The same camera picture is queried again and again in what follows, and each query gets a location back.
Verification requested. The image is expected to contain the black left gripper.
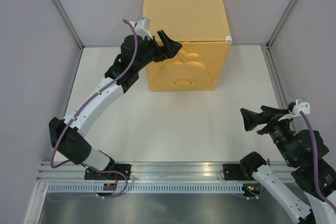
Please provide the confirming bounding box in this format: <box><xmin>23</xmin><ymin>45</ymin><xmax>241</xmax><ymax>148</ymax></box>
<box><xmin>134</xmin><ymin>30</ymin><xmax>181</xmax><ymax>71</ymax></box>

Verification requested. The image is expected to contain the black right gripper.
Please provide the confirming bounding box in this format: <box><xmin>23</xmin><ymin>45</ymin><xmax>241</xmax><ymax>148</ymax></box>
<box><xmin>240</xmin><ymin>104</ymin><xmax>297</xmax><ymax>164</ymax></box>

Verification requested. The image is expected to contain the yellow cabinet door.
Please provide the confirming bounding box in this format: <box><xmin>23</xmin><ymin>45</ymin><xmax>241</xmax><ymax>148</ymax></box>
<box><xmin>145</xmin><ymin>41</ymin><xmax>230</xmax><ymax>91</ymax></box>

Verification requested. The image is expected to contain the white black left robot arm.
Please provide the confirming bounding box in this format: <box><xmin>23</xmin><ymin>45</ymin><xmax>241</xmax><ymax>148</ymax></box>
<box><xmin>49</xmin><ymin>30</ymin><xmax>183</xmax><ymax>180</ymax></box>

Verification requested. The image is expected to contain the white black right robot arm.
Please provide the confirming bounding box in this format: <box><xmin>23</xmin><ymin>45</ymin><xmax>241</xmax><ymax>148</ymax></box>
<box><xmin>239</xmin><ymin>102</ymin><xmax>335</xmax><ymax>223</ymax></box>

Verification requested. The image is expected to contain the yellow plastic shoe cabinet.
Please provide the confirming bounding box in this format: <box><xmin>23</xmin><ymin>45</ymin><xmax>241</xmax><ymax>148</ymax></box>
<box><xmin>142</xmin><ymin>0</ymin><xmax>232</xmax><ymax>44</ymax></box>

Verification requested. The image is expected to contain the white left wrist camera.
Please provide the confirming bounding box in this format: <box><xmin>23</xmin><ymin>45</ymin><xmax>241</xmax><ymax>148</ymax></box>
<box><xmin>134</xmin><ymin>17</ymin><xmax>153</xmax><ymax>39</ymax></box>

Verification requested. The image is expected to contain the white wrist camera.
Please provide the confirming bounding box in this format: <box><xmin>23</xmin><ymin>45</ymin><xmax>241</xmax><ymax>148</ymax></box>
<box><xmin>134</xmin><ymin>17</ymin><xmax>153</xmax><ymax>39</ymax></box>
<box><xmin>288</xmin><ymin>98</ymin><xmax>311</xmax><ymax>115</ymax></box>

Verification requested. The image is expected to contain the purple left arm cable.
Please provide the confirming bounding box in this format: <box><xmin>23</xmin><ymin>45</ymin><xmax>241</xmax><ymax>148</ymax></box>
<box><xmin>49</xmin><ymin>18</ymin><xmax>140</xmax><ymax>204</ymax></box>

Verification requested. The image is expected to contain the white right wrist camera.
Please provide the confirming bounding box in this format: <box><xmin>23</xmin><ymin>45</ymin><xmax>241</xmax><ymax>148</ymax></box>
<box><xmin>288</xmin><ymin>98</ymin><xmax>311</xmax><ymax>115</ymax></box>

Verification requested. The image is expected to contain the right aluminium corner post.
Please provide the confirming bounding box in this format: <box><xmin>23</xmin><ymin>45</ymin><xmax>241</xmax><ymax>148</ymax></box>
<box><xmin>265</xmin><ymin>0</ymin><xmax>316</xmax><ymax>49</ymax></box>

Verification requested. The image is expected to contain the aluminium corner frame post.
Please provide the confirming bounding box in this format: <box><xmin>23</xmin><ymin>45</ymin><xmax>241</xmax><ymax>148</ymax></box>
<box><xmin>36</xmin><ymin>0</ymin><xmax>85</xmax><ymax>49</ymax></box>

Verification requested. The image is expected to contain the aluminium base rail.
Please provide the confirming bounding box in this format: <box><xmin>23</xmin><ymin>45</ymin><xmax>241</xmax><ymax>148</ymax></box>
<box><xmin>34</xmin><ymin>161</ymin><xmax>323</xmax><ymax>183</ymax></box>

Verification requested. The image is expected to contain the white slotted cable duct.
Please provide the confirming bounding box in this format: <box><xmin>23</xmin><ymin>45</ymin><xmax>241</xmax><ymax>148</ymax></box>
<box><xmin>47</xmin><ymin>182</ymin><xmax>244</xmax><ymax>194</ymax></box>

